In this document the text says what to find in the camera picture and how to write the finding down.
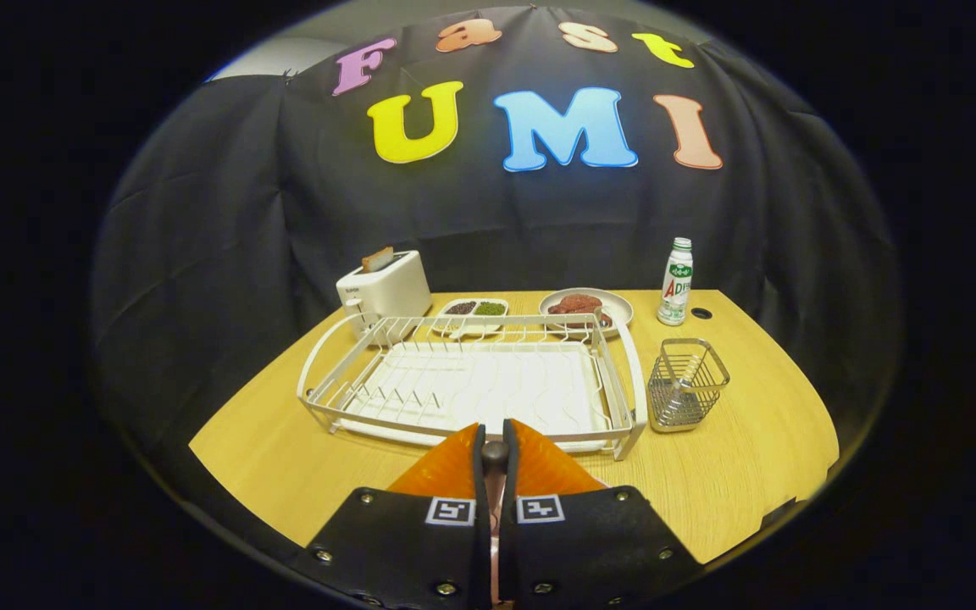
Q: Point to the dark beans heap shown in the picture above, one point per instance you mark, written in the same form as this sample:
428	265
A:
461	307

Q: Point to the green beans heap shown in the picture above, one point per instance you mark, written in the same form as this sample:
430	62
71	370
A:
490	309

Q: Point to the red meat piece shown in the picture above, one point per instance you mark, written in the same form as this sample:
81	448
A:
598	319
574	303

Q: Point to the white divided dish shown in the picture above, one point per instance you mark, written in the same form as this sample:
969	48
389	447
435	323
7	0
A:
473	322

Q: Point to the toast slice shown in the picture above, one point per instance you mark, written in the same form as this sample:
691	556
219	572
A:
378	259

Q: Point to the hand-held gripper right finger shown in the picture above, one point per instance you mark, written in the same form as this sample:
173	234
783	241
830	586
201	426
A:
509	508

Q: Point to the beige round dish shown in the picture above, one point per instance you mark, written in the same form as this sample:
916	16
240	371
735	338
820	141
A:
619	307

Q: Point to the black backdrop cloth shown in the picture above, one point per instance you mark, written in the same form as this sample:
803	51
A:
217	254

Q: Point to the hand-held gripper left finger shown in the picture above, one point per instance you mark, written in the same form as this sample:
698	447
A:
478	508

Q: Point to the white toaster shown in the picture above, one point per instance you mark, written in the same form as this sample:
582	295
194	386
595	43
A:
390	292

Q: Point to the white drink bottle green label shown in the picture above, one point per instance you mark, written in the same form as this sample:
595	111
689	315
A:
675	288

